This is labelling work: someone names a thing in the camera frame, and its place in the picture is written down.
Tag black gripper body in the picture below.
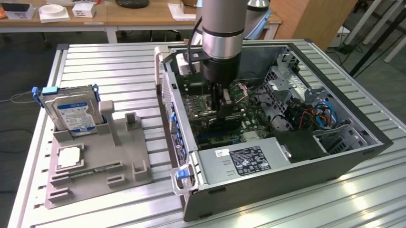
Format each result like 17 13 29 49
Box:
202 58 242 86

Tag CPU socket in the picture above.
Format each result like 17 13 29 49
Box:
204 94 220 112

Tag metal socket cover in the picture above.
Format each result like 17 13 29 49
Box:
230 80 253 102

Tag green motherboard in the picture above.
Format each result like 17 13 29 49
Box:
180 76 274 152

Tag perforated metal disk bay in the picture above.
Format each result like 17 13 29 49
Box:
264 66 308 103

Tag silver chipset heat sink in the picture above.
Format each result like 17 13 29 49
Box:
244 132 265 141

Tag white papers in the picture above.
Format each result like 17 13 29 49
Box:
168 3 198 21

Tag grey power supply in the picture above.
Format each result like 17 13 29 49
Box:
190 139 293 186

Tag brown cardboard box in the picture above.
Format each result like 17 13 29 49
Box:
180 0 204 8

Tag wooden cabinet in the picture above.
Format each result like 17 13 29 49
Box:
269 0 359 51

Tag blue power supply latch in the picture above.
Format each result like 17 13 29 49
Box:
176 166 189 181

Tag wooden desk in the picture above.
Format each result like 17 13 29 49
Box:
0 0 284 43

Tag white socket box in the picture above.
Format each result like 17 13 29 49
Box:
329 25 351 49

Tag black floor power strip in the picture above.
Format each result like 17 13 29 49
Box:
336 45 365 56

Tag black round object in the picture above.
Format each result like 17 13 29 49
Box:
115 0 150 8

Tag grey parts rack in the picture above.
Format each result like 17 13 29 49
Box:
45 100 154 210

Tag grey metal disk bay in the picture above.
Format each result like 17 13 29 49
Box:
313 123 372 155

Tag open black PC case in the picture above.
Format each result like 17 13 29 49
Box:
154 42 395 223

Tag hard disk with blue label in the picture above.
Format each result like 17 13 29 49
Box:
41 87 98 138

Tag black slanted pole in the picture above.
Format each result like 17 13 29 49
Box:
349 13 406 78

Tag small white labelled box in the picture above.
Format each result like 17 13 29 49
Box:
71 2 99 19

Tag blue disk carrier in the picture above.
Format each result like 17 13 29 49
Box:
31 84 101 112

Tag silver CPU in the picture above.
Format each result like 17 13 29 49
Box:
58 146 83 167

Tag green RAM stick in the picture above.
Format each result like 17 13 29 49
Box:
69 166 111 178

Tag white flat box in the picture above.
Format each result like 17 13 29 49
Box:
38 10 70 24

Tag white round dish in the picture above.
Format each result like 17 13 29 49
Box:
42 4 67 14

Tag white box with black top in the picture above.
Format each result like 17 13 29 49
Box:
5 2 37 20

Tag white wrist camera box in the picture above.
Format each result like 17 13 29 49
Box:
177 52 204 76

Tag black wire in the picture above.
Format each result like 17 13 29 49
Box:
249 84 270 106
269 114 294 131

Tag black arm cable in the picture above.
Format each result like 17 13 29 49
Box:
186 16 204 72

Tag orange wire bundle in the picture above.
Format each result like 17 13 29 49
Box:
300 108 328 130

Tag blue disk wire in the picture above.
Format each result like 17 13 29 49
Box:
316 101 339 131

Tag white desk frame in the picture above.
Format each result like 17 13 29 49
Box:
344 0 406 64

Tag grey floor cable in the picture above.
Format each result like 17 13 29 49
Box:
0 92 43 104

